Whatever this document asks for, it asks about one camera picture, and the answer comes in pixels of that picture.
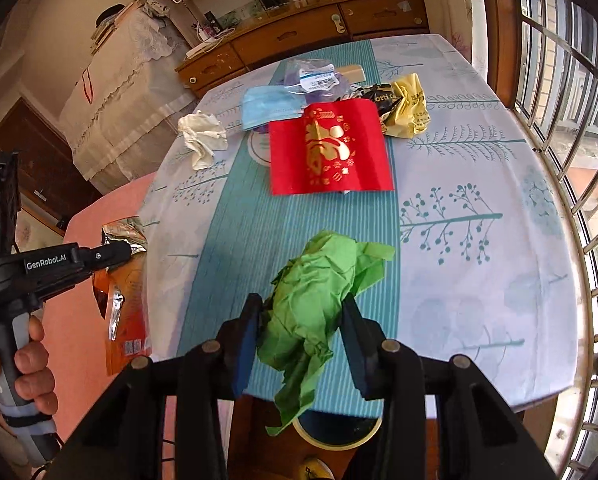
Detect tree print tablecloth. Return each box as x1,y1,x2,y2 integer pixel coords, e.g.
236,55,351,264
139,34,580,418

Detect person's left hand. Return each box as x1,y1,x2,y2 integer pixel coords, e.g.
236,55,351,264
0,316,55,417

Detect clear plastic bag with label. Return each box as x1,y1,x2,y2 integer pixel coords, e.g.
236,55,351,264
279,57,352,106

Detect brown wooden door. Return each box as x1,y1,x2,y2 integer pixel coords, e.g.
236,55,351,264
0,95,100,236

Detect yellow plastic wrapper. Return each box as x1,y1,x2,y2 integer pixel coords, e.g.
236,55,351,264
381,72,432,138

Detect beige cardboard box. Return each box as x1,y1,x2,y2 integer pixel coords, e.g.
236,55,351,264
336,64,367,83

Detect white lace cover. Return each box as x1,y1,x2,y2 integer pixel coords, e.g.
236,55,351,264
59,0,200,196

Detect wooden sideboard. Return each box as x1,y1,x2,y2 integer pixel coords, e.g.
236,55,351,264
174,0,430,101

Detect blue bin with cream rim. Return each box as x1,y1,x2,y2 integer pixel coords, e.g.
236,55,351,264
291,410,382,448

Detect black snack wrapper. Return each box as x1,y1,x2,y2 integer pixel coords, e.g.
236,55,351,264
351,82,402,133

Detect blue face mask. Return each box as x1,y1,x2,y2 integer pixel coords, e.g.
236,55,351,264
240,85,307,133

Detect yellow knitted shoe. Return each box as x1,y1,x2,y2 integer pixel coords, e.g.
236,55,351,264
301,455,335,480

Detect orange foil bag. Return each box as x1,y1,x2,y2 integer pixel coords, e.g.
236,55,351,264
92,216,152,376

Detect red envelope with gold print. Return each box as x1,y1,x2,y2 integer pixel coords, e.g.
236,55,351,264
268,100,396,196

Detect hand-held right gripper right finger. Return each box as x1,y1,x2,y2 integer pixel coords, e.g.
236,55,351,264
341,296,560,480

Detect green paper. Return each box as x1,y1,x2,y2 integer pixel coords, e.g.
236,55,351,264
256,230,397,436

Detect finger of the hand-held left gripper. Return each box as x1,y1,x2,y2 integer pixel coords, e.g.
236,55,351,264
76,241,132,278

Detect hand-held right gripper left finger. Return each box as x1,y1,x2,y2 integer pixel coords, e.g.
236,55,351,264
44,292,265,480

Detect white tissue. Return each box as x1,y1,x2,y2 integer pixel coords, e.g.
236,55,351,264
177,112,228,171

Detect metal window grille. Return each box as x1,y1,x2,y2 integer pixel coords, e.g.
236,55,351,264
509,0,598,480

